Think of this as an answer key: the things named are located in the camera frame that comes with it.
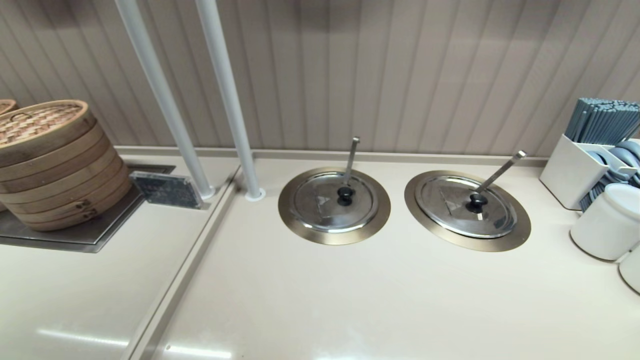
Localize white metal pole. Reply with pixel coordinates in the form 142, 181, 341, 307
115, 0, 217, 200
195, 0, 266, 202

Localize steel steamer tray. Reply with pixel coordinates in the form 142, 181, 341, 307
0, 164, 177, 254

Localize grey plastic spoons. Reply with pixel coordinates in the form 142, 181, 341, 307
580, 140, 640, 211

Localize round steel well with ring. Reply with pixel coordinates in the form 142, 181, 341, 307
404, 170, 532, 252

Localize steel ladle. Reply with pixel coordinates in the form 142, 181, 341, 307
475, 150, 528, 196

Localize white ceramic jar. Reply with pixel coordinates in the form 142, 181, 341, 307
618, 245, 640, 295
570, 183, 640, 262

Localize grey chopsticks bundle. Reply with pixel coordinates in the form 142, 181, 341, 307
565, 97, 640, 147

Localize stacked bamboo steamer baskets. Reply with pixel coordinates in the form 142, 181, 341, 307
0, 99, 134, 232

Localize left steel ladle handle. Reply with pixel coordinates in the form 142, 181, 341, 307
341, 136, 361, 187

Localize steel hinged lid black knob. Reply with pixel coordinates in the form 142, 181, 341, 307
292, 171, 379, 234
414, 174, 518, 239

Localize white utensil caddy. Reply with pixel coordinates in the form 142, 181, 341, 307
539, 133, 640, 212

